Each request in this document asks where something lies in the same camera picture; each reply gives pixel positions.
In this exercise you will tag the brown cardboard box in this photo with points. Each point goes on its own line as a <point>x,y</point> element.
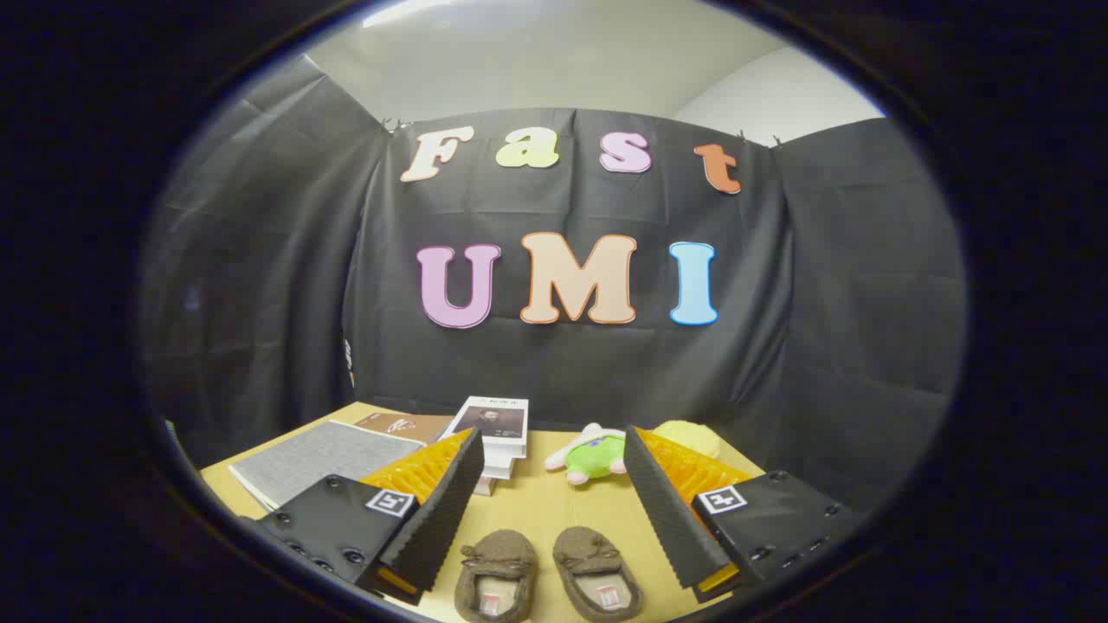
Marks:
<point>407,426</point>

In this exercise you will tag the pink plush toy green shorts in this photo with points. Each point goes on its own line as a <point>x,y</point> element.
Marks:
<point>597,454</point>

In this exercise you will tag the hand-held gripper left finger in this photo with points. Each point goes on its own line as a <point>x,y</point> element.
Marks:
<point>441,519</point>

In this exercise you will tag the white book with portrait cover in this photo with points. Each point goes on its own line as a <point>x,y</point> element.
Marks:
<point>498,424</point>

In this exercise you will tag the brown fuzzy slipper shoe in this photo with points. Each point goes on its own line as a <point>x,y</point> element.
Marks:
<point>589,554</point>
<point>498,554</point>

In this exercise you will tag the fabric storage box with lid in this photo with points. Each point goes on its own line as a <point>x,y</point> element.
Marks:
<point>320,454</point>

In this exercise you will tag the yellow plush toy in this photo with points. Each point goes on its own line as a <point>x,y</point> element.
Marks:
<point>692,437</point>

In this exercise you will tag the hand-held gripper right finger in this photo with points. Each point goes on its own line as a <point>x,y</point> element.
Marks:
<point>666,519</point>

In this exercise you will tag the black backdrop cloth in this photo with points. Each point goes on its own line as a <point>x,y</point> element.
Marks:
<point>563,372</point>

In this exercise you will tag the thin pink book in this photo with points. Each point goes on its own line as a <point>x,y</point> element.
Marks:
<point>485,484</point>

